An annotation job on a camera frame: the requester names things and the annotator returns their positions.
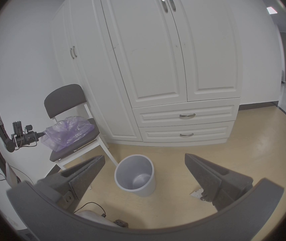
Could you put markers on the grey and white chair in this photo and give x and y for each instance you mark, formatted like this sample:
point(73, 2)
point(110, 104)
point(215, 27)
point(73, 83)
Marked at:
point(62, 97)

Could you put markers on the white wardrobe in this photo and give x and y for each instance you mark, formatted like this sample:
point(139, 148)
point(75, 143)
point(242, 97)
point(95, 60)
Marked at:
point(158, 59)

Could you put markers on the purple plastic bag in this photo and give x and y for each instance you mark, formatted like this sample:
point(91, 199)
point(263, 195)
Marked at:
point(65, 134)

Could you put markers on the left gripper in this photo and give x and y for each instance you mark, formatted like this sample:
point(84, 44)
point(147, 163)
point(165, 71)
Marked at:
point(27, 139)

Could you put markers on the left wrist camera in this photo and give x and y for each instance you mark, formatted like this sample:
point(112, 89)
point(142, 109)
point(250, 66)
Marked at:
point(29, 128)

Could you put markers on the ceiling light panel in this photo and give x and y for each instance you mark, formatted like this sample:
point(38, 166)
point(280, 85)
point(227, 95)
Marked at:
point(271, 10)

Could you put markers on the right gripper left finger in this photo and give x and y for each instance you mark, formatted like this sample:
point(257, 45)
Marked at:
point(82, 177)

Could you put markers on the white trash bin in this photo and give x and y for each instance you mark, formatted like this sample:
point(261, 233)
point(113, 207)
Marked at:
point(146, 188)

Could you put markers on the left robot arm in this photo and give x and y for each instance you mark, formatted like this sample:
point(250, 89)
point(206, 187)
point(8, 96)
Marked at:
point(6, 140)

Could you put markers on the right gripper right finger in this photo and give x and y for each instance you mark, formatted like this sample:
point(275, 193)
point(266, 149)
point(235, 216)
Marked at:
point(215, 182)

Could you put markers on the crumpled black plastic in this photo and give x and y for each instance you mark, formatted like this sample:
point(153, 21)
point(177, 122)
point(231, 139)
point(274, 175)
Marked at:
point(203, 195)

